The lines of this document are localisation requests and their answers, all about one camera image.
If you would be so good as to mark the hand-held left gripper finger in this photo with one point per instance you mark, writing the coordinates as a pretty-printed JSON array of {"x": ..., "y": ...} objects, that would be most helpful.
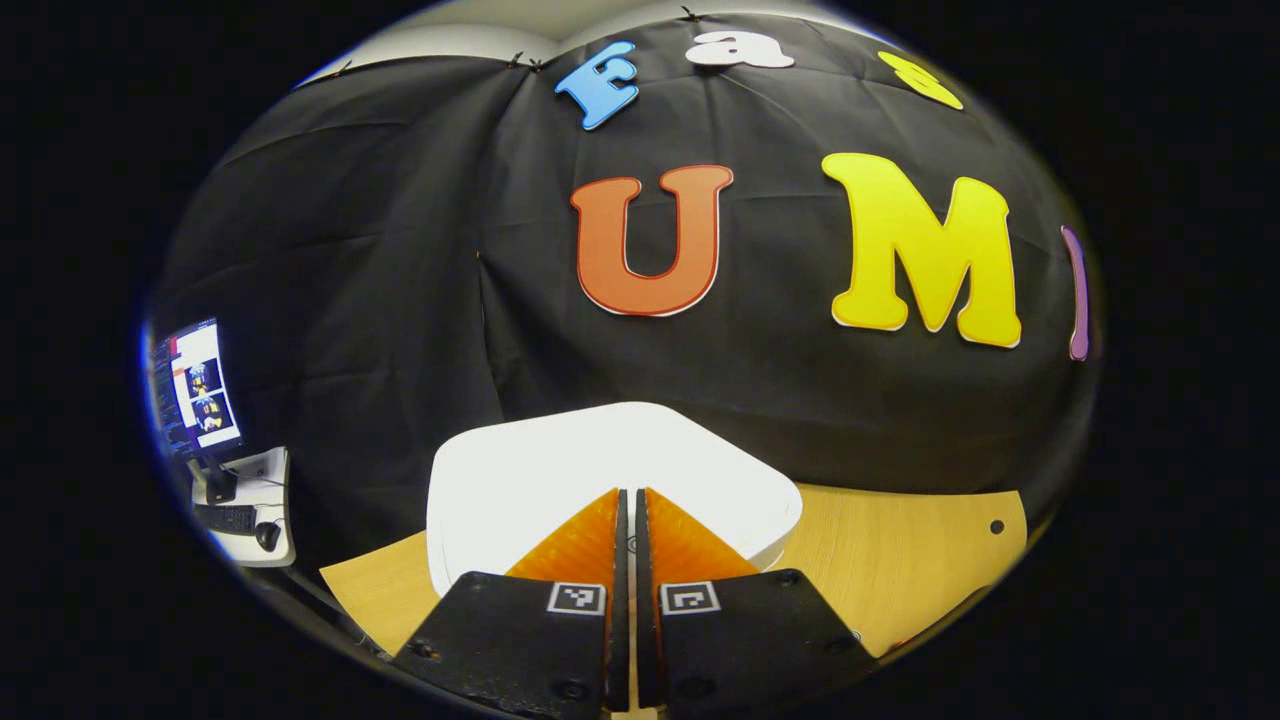
[
  {"x": 645, "y": 600},
  {"x": 620, "y": 600}
]

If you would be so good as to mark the wooden desktop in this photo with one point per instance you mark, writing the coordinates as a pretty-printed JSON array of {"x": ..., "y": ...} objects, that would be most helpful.
[{"x": 900, "y": 570}]

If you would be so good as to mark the black computer mouse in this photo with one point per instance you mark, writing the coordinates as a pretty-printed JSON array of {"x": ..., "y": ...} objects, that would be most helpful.
[{"x": 267, "y": 536}]

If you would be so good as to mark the white side desk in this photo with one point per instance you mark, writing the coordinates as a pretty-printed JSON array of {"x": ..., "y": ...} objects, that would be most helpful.
[{"x": 275, "y": 480}]

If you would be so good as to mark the black keyboard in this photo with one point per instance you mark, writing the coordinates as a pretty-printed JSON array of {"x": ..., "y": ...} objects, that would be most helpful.
[{"x": 225, "y": 517}]

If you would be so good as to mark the black backdrop cloth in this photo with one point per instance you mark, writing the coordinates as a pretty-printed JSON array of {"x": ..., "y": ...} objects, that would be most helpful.
[{"x": 400, "y": 250}]

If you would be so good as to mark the computer monitor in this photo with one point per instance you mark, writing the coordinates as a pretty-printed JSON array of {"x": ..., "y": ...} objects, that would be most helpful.
[{"x": 200, "y": 390}]

